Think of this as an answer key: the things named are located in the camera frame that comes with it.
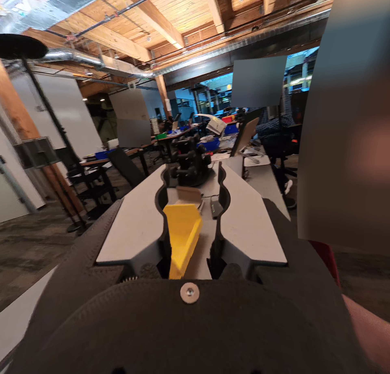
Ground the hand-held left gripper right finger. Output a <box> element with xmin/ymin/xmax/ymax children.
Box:
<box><xmin>209</xmin><ymin>160</ymin><xmax>288</xmax><ymax>279</ymax></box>

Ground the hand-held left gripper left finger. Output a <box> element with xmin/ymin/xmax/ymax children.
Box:
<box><xmin>96</xmin><ymin>163</ymin><xmax>172</xmax><ymax>278</ymax></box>

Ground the person's right forearm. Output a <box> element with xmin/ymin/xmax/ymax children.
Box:
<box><xmin>343</xmin><ymin>294</ymin><xmax>390</xmax><ymax>374</ymax></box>

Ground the dark grey flat device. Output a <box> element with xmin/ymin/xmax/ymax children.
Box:
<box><xmin>210</xmin><ymin>197</ymin><xmax>224</xmax><ymax>219</ymax></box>

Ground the yellow plastic bin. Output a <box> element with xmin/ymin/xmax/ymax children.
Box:
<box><xmin>162</xmin><ymin>203</ymin><xmax>204</xmax><ymax>280</ymax></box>

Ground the black metal rack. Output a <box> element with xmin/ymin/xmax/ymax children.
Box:
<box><xmin>65</xmin><ymin>163</ymin><xmax>118</xmax><ymax>220</ymax></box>

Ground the black office chair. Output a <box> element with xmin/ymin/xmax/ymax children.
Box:
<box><xmin>107</xmin><ymin>147</ymin><xmax>147</xmax><ymax>189</ymax></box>

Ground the cardboard box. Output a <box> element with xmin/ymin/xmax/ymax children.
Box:
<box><xmin>176</xmin><ymin>185</ymin><xmax>204</xmax><ymax>211</ymax></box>

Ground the white tray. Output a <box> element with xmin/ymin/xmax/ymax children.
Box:
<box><xmin>244</xmin><ymin>155</ymin><xmax>271</xmax><ymax>167</ymax></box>

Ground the wooden office desk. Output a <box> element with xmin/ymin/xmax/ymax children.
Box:
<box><xmin>80</xmin><ymin>138</ymin><xmax>171</xmax><ymax>183</ymax></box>

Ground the black dumbbell rack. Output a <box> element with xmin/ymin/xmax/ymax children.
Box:
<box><xmin>168</xmin><ymin>135</ymin><xmax>213</xmax><ymax>187</ymax></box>

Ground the tan laptop on stand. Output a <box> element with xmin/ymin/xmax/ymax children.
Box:
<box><xmin>230</xmin><ymin>116</ymin><xmax>263</xmax><ymax>165</ymax></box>

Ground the clear sign holder with paper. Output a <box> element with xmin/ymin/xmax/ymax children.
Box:
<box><xmin>14</xmin><ymin>136</ymin><xmax>59</xmax><ymax>170</ymax></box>

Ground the black floor stand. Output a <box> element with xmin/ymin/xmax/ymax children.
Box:
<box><xmin>0</xmin><ymin>33</ymin><xmax>93</xmax><ymax>236</ymax></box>

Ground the slim silver ventilation duct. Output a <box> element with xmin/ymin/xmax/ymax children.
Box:
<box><xmin>38</xmin><ymin>47</ymin><xmax>160</xmax><ymax>79</ymax></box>

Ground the large silver air duct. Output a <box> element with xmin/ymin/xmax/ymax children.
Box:
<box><xmin>0</xmin><ymin>0</ymin><xmax>122</xmax><ymax>35</ymax></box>

